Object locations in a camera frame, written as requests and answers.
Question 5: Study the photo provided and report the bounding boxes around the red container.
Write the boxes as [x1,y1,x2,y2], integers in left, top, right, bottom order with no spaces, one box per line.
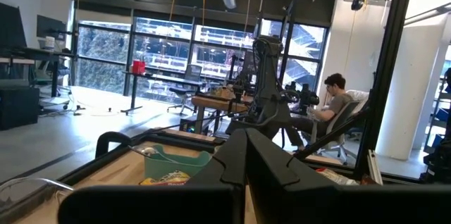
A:
[132,60,146,75]

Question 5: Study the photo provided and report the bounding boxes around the clear plastic container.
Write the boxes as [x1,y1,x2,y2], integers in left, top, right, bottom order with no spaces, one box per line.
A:
[0,177,75,218]

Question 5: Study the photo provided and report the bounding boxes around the black curved cable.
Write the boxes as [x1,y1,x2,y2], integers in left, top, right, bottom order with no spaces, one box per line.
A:
[94,131,133,160]

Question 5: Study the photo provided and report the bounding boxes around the wooden top table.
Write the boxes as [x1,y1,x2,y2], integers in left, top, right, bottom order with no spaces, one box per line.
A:
[191,93,254,137]

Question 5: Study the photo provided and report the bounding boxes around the black desk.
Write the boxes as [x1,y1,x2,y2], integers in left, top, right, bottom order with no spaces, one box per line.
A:
[121,70,209,116]
[0,46,77,98]

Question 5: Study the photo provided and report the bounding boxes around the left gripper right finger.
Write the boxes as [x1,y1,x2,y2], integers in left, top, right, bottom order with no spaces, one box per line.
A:
[246,127,451,224]

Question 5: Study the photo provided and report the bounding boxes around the small black wall monitor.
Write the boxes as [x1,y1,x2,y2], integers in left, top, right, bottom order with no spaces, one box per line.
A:
[36,14,67,42]

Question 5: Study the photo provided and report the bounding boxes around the light grey office chair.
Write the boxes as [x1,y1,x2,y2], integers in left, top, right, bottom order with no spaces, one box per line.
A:
[309,89,371,166]

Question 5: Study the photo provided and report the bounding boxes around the red ramen noodle packet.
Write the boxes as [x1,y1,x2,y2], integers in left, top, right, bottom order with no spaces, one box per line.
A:
[139,170,191,187]

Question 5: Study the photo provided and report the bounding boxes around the person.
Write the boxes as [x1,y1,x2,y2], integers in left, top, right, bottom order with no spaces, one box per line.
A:
[283,73,355,151]

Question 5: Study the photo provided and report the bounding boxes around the grey metal bar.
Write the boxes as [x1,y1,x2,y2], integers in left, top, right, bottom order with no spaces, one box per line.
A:
[366,149,384,186]

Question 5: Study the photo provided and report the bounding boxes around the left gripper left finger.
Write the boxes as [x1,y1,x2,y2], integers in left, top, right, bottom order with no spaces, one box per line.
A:
[58,128,247,224]

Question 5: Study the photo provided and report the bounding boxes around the black cabinet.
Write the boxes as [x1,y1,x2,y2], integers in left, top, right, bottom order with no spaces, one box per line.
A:
[0,86,40,130]

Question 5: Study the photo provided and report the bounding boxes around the grey mesh office chair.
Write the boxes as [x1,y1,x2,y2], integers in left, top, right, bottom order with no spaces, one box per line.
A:
[167,63,205,115]

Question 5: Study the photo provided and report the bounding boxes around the silver metal spoon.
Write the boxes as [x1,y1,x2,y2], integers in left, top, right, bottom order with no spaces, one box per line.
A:
[128,145,209,168]

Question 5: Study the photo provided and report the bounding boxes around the metal storage shelf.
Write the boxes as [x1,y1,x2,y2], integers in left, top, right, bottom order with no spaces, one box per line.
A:
[422,67,451,185]

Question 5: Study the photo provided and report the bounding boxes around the small teal plastic bin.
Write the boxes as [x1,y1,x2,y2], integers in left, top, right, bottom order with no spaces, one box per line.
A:
[143,144,212,180]

